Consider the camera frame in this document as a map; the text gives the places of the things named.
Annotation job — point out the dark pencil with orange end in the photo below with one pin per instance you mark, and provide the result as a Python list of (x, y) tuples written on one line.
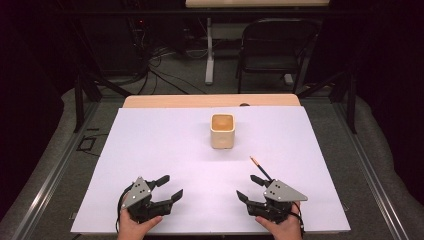
[(259, 166)]

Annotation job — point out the person's right hand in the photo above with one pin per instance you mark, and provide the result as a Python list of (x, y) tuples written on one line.
[(283, 230)]

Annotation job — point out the grey metal rail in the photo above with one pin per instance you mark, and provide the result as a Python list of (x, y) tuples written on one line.
[(370, 173), (53, 176)]

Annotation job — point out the beige square cup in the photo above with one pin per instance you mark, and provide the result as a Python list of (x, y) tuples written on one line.
[(222, 136)]

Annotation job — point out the white sheet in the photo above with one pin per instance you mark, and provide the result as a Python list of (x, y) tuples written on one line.
[(186, 160)]

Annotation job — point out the white table leg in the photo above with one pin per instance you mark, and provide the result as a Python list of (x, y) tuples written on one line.
[(209, 53)]

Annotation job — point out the black metal stand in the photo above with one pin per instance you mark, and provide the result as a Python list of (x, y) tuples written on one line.
[(79, 100), (350, 100)]

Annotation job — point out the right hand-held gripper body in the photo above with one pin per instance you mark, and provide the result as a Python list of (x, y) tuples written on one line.
[(276, 200)]

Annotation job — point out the person's left hand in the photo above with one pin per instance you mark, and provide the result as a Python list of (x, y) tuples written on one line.
[(133, 228)]

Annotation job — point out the light wooden table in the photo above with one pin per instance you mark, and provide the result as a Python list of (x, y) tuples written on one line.
[(200, 100)]

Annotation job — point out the black folding chair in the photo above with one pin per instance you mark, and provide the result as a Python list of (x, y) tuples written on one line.
[(276, 63)]

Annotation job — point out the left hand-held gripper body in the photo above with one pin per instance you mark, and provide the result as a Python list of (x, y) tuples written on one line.
[(141, 200)]

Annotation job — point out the dark equipment cabinet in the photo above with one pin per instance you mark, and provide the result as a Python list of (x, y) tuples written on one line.
[(110, 43)]

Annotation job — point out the black horizontal bar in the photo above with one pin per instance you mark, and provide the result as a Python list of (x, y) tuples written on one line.
[(166, 11)]

